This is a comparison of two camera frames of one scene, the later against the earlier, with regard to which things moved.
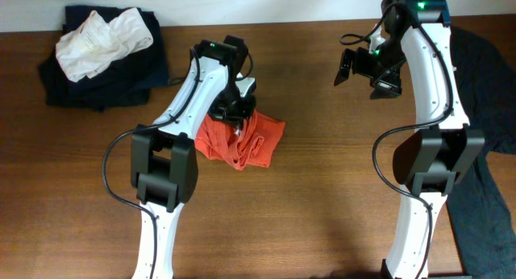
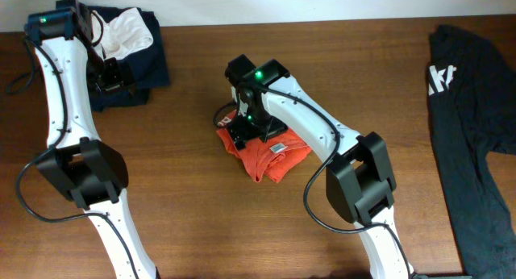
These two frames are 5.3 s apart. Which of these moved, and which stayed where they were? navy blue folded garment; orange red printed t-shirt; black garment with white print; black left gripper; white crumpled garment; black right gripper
Moved: black right gripper; black left gripper; orange red printed t-shirt
Stayed: white crumpled garment; navy blue folded garment; black garment with white print
